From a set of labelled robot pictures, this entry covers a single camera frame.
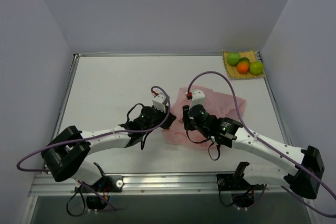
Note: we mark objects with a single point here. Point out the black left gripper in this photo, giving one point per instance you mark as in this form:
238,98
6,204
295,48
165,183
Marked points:
168,118

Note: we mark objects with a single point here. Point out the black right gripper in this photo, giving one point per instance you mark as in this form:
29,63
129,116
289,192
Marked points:
185,117

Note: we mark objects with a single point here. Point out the pink plastic bag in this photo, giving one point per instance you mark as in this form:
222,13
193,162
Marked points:
216,103

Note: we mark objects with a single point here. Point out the orange green fake mango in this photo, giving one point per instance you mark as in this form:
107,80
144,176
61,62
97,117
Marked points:
243,65

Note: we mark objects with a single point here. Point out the green fake pear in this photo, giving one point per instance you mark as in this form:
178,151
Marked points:
256,68

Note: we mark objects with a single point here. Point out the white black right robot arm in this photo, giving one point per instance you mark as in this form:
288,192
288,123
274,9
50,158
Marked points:
297,168

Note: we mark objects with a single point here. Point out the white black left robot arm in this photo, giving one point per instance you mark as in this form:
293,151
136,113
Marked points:
68,160

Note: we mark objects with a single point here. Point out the yellow woven mat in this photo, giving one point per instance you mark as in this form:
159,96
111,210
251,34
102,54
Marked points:
232,72

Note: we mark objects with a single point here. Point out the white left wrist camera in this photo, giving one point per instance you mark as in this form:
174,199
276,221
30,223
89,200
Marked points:
160,101

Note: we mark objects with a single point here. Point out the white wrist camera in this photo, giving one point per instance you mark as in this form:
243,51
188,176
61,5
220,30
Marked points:
197,97
160,101

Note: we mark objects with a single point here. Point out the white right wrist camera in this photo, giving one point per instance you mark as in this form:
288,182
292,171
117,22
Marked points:
197,97

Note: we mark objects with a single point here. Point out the aluminium front rail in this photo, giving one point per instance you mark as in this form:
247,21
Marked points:
136,184

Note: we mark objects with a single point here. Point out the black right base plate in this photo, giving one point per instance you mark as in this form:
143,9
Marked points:
226,182

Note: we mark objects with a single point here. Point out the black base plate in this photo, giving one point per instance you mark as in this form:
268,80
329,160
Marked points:
226,182
98,183

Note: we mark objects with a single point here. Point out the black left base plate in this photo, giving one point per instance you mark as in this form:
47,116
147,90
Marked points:
98,183

